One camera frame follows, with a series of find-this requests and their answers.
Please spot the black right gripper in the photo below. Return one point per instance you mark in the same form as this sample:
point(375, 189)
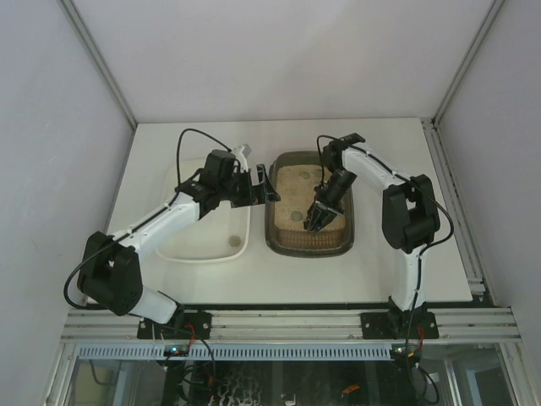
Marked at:
point(322, 209)

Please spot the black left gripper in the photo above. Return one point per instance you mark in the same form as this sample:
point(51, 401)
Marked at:
point(247, 191)

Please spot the brown translucent litter box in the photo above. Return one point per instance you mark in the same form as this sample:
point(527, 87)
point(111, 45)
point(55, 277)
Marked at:
point(335, 239)

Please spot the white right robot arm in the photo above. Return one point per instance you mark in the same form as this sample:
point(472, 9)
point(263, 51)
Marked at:
point(409, 216)

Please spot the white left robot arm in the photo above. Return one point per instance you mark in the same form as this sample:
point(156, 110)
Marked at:
point(110, 272)

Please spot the white plastic waste tray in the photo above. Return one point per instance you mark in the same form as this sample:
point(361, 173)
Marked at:
point(206, 240)

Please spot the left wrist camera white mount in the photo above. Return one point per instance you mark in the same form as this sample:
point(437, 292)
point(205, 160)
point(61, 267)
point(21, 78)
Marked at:
point(242, 153)

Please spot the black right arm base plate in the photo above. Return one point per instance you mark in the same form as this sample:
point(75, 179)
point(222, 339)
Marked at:
point(394, 324)

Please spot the right side aluminium rail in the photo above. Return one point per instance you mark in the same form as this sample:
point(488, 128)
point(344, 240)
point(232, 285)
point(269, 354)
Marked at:
point(471, 261)

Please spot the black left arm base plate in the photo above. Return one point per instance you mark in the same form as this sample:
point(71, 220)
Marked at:
point(184, 325)

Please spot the aluminium front frame rail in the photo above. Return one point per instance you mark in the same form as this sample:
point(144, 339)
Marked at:
point(496, 325)

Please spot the slotted grey cable duct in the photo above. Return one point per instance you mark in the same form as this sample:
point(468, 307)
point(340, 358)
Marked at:
point(239, 352)

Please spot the right aluminium corner post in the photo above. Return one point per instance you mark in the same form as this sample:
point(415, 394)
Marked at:
point(480, 37)

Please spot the aluminium corner post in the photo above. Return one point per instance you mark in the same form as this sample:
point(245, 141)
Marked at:
point(87, 41)
point(480, 37)

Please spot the left aluminium corner post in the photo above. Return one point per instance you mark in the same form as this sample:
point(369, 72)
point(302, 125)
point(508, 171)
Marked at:
point(87, 41)

